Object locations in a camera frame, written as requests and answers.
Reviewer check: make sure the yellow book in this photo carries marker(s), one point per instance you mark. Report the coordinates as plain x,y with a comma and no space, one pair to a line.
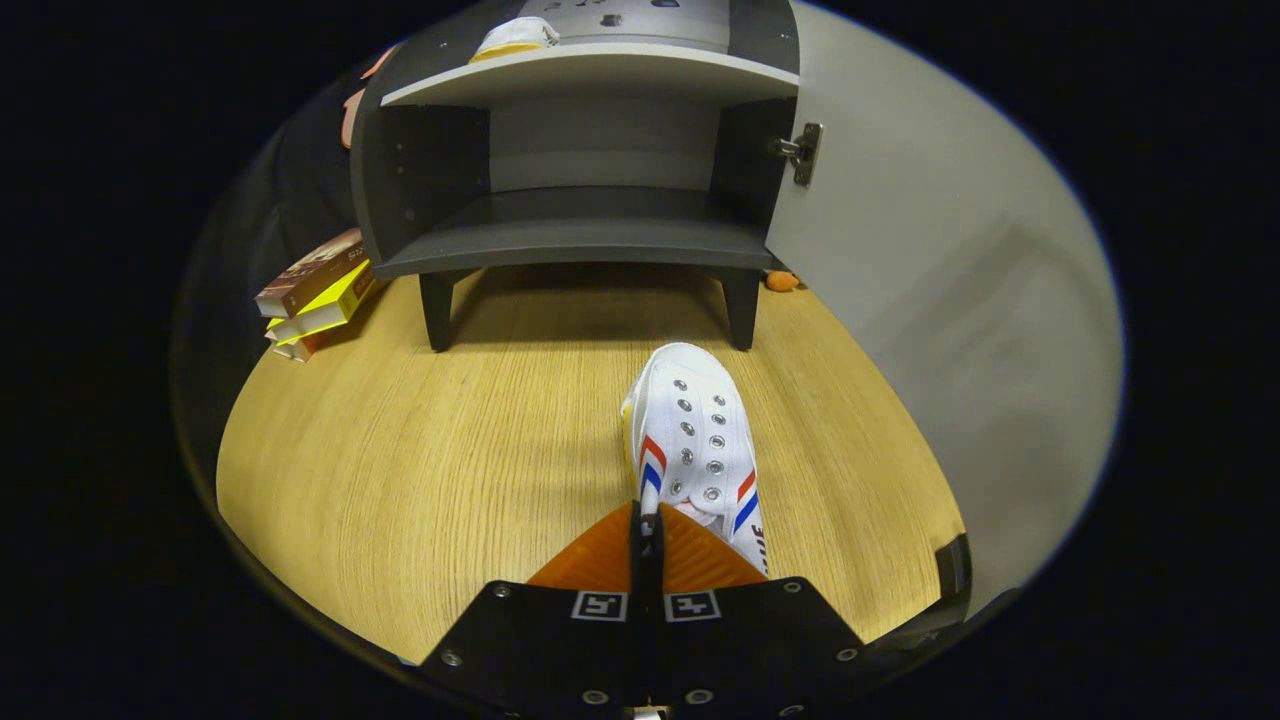
330,305

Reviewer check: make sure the white striped shoe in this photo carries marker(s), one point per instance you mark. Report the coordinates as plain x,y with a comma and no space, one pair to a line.
515,38
695,430

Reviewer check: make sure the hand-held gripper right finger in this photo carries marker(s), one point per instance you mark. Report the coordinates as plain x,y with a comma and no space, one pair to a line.
760,650

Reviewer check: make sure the metal door hinge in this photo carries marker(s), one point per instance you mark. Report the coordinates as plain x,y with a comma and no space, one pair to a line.
803,152

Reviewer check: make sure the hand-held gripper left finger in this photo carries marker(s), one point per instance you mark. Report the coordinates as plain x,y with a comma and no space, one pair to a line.
540,650

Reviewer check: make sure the small orange object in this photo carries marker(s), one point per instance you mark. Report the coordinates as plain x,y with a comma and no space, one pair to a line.
782,281

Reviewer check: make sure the orange book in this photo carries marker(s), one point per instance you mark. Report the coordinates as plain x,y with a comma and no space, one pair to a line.
305,347

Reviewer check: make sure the brown book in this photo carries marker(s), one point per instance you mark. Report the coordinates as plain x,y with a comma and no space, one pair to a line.
310,272

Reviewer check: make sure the beige shoe cabinet door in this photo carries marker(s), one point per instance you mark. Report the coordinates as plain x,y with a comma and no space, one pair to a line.
950,300

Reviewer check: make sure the black backdrop cloth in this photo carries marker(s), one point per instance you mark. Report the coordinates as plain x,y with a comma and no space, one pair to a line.
300,180

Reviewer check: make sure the grey shoe cabinet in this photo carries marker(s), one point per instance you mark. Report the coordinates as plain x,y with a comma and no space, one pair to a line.
600,235

